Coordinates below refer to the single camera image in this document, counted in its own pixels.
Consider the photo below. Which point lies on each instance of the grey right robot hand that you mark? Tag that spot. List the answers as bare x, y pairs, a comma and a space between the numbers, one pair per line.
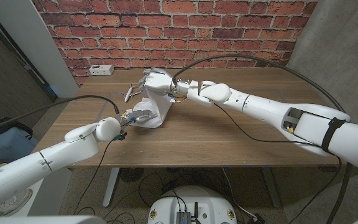
158, 81

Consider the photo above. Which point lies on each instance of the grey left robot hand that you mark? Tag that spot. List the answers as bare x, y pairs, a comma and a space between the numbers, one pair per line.
138, 117

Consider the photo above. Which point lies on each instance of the white handkerchief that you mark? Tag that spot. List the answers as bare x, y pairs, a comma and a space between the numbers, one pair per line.
160, 105

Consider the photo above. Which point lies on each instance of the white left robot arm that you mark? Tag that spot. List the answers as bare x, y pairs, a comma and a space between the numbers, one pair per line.
42, 161

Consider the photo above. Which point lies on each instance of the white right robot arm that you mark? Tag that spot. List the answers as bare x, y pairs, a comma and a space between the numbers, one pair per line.
259, 105

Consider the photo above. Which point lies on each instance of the white toy plane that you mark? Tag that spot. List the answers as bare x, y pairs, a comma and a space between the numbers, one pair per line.
128, 93

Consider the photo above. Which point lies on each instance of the red brick print backdrop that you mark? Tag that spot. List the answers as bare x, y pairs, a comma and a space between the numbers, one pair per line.
179, 31

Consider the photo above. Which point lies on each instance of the round black floor fan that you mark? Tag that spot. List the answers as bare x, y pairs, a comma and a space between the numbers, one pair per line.
131, 174

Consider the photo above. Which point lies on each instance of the white power strip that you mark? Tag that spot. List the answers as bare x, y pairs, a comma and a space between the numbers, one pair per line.
101, 70

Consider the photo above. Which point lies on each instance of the white table leg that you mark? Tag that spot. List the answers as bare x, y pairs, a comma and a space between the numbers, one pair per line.
110, 186

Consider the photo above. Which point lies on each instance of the grey electronics box with antenna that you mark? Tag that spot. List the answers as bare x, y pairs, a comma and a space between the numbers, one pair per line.
183, 217

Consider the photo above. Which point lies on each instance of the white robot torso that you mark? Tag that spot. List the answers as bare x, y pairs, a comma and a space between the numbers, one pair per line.
210, 202

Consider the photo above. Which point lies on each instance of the white floor board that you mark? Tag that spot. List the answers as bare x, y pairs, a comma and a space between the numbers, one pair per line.
54, 193

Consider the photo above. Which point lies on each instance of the blue storage bin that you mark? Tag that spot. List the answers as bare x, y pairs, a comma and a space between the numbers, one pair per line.
5, 146

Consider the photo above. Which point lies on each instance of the grey table leg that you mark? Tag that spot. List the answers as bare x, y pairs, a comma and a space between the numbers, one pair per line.
270, 186

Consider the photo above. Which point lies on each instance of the grey white sneaker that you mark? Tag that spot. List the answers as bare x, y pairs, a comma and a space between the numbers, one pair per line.
14, 203

